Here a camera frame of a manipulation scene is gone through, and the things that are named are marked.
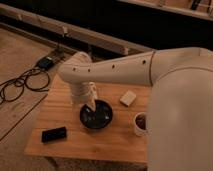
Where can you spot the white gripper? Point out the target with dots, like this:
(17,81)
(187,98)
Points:
(84,93)

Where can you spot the dark ceramic bowl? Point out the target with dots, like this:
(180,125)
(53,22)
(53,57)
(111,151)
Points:
(98,118)

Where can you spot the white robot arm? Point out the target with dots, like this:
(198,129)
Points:
(180,107)

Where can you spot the beige sponge block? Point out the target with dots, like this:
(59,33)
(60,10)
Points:
(128,98)

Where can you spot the wooden table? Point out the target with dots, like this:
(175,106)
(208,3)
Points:
(116,142)

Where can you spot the black rectangular phone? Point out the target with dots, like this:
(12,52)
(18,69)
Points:
(53,134)

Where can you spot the white mug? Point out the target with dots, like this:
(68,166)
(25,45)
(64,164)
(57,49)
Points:
(140,124)

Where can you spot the black power adapter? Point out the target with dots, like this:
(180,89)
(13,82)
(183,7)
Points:
(45,63)

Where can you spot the long wooden rail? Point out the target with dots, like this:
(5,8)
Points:
(75,32)

